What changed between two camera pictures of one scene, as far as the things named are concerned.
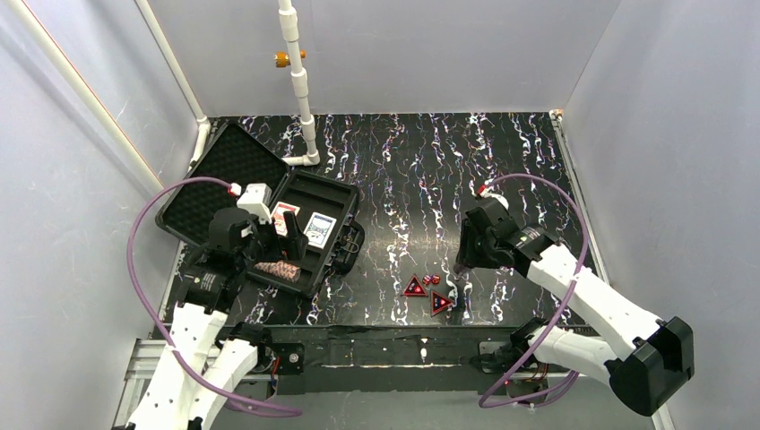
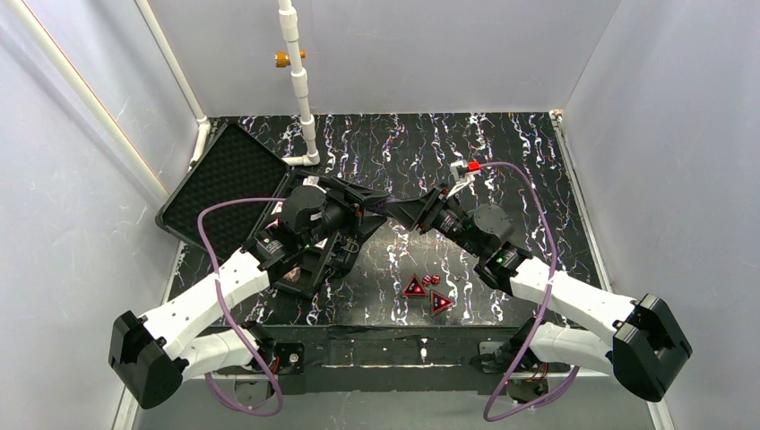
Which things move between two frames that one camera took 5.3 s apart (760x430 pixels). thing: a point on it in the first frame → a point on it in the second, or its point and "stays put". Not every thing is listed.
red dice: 434,279 stays put
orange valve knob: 283,60 stays put
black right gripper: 470,250 → 427,213
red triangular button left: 414,288 stays put
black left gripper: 272,238 → 354,205
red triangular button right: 438,303 stays put
